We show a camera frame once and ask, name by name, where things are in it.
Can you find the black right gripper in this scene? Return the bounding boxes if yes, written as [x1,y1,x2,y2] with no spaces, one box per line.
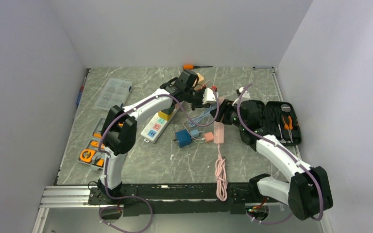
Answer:
[210,99,247,131]

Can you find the peach cube charger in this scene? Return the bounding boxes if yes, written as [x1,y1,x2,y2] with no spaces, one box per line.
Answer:
[195,73,204,88]

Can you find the pink power strip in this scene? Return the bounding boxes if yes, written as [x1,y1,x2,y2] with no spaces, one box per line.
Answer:
[213,121,224,144]

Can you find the small pink plug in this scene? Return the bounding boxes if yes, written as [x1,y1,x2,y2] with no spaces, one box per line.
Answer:
[203,132,214,143]

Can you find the light blue charger plug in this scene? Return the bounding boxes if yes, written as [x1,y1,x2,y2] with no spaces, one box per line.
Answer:
[189,129,200,138]

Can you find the blue cube charger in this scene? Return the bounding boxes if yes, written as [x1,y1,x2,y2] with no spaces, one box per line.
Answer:
[173,129,192,148]

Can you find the white power strip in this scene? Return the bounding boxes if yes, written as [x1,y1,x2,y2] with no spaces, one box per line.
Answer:
[140,104,179,143]

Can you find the pink cable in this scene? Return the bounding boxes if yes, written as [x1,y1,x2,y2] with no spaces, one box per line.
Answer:
[215,144,229,202]

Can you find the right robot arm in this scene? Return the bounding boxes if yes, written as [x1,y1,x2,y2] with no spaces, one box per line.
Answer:
[215,99,333,220]

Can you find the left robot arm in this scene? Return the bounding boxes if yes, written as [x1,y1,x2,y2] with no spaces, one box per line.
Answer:
[98,69,219,204]

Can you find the orange screwdriver at back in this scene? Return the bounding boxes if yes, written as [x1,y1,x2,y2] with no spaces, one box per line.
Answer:
[182,65,213,70]

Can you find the yellow cube adapter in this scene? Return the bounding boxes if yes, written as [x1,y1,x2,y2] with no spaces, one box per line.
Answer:
[158,109,175,121]

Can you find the black open tool case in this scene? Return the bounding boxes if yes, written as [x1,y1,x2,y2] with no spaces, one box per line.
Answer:
[263,101,302,146]

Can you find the long nose orange pliers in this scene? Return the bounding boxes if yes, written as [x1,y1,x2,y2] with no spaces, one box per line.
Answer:
[282,114,293,143]

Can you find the clear plastic screw organizer box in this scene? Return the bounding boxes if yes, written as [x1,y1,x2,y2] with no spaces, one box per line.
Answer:
[95,78,133,110]

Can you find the blue red pen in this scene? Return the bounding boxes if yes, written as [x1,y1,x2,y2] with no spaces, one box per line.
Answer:
[76,77,86,107]

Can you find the orange black utility knife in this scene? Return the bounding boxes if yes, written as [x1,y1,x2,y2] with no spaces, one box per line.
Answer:
[90,141,104,150]

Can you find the grey open tool case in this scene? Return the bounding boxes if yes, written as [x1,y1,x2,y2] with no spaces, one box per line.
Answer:
[77,117,106,170]

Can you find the orange tape measure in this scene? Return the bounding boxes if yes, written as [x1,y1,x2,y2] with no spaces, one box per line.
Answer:
[79,149,96,164]

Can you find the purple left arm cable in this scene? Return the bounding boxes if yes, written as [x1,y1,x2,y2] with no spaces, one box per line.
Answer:
[97,91,221,233]

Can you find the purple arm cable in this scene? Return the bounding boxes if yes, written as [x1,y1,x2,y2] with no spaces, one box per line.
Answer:
[97,91,221,233]
[236,83,325,225]

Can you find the light blue coiled cable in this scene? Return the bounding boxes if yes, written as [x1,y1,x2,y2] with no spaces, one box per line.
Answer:
[189,107,218,128]

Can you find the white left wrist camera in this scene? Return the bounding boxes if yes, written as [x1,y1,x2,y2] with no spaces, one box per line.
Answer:
[203,88,219,104]

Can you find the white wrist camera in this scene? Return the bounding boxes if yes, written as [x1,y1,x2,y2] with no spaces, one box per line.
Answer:
[235,87,251,103]
[203,88,219,104]

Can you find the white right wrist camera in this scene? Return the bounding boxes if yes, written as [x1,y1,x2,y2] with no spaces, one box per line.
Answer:
[235,87,251,103]

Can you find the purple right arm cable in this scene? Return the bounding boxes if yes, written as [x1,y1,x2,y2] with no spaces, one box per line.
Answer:
[236,83,325,225]

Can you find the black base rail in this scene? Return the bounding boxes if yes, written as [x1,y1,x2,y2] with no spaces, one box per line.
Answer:
[87,183,275,216]

